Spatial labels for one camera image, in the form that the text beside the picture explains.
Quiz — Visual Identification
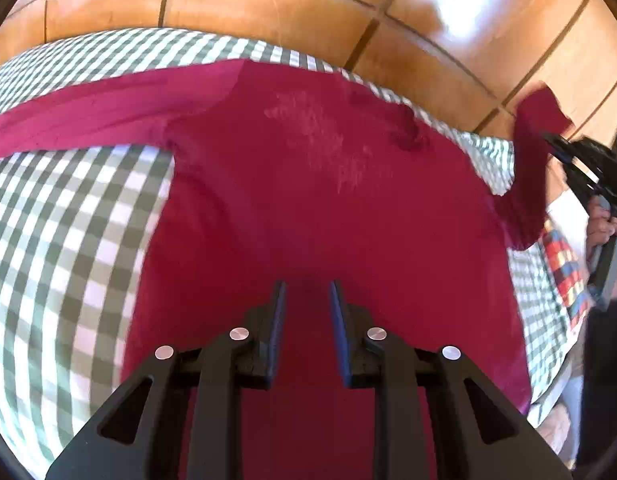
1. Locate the red sweater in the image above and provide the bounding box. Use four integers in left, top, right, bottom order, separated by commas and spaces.
0, 61, 571, 479

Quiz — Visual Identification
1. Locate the person's right hand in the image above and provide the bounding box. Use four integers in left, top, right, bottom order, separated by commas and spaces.
586, 196, 617, 259

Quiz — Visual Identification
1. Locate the colourful checked pillow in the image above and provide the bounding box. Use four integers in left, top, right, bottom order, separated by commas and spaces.
541, 218, 593, 335

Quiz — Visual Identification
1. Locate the wooden panelled headboard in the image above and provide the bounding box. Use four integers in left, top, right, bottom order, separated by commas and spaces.
0, 0, 617, 142

